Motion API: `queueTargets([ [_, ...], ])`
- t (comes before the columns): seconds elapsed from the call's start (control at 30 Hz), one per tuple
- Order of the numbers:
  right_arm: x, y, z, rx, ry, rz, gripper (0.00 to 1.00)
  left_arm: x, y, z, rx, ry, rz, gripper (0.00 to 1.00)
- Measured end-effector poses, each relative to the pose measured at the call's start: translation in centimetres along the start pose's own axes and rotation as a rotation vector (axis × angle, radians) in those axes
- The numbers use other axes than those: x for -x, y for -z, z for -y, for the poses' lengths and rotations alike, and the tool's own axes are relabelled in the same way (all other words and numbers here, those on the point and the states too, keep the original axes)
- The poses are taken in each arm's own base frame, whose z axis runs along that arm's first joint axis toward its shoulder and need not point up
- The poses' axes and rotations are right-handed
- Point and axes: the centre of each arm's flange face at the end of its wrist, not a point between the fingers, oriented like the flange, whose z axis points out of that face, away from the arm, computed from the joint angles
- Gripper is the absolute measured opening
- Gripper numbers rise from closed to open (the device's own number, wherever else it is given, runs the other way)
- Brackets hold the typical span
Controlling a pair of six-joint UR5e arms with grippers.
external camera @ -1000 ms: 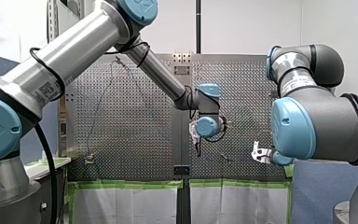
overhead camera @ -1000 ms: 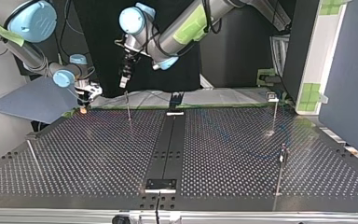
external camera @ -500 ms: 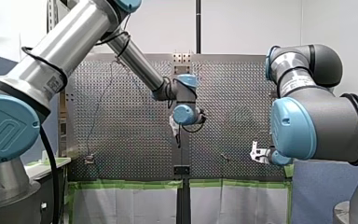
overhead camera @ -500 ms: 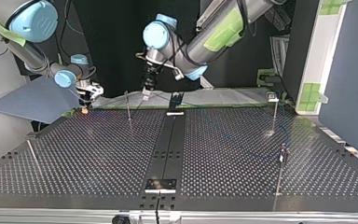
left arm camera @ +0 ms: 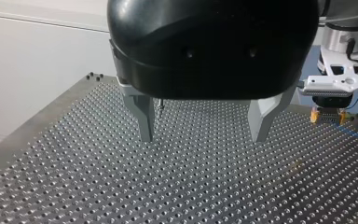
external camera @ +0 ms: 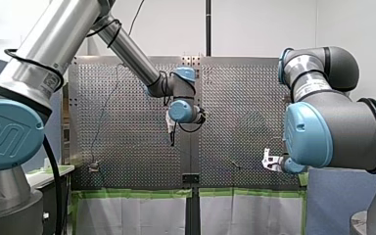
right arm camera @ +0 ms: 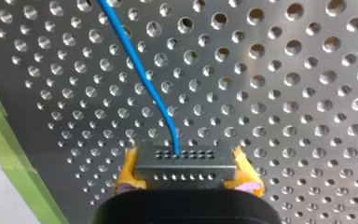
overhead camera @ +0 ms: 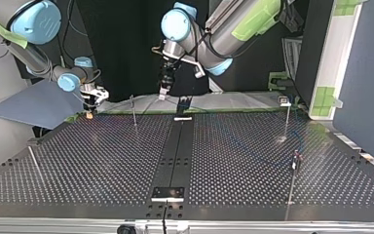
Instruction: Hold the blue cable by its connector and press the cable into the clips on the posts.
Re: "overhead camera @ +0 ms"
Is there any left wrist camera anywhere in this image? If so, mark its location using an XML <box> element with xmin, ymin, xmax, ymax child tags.
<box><xmin>170</xmin><ymin>52</ymin><xmax>206</xmax><ymax>80</ymax></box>

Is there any grey board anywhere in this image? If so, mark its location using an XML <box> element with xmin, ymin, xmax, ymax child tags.
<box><xmin>0</xmin><ymin>79</ymin><xmax>86</xmax><ymax>131</ymax></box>

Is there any black cable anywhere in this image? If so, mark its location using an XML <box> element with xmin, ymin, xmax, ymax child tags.
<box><xmin>188</xmin><ymin>24</ymin><xmax>219</xmax><ymax>63</ymax></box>
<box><xmin>5</xmin><ymin>0</ymin><xmax>58</xmax><ymax>81</ymax></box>

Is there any metal post with orange clip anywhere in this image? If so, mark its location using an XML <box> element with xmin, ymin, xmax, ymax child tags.
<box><xmin>283</xmin><ymin>149</ymin><xmax>305</xmax><ymax>222</ymax></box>

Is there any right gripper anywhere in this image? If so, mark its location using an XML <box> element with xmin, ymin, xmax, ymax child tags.
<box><xmin>83</xmin><ymin>95</ymin><xmax>100</xmax><ymax>120</ymax></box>

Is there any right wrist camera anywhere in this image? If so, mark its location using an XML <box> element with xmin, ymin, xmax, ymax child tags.
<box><xmin>79</xmin><ymin>83</ymin><xmax>110</xmax><ymax>105</ymax></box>

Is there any connector holder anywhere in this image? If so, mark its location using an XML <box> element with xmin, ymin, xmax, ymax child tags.
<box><xmin>175</xmin><ymin>95</ymin><xmax>195</xmax><ymax>116</ymax></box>

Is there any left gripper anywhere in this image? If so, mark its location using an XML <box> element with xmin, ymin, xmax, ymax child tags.
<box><xmin>158</xmin><ymin>59</ymin><xmax>181</xmax><ymax>101</ymax></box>

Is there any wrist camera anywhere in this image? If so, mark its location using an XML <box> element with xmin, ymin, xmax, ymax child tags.
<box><xmin>79</xmin><ymin>83</ymin><xmax>110</xmax><ymax>105</ymax></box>
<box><xmin>170</xmin><ymin>52</ymin><xmax>206</xmax><ymax>80</ymax></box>

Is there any black panel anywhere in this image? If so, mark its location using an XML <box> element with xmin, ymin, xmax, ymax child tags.
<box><xmin>14</xmin><ymin>0</ymin><xmax>308</xmax><ymax>102</ymax></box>

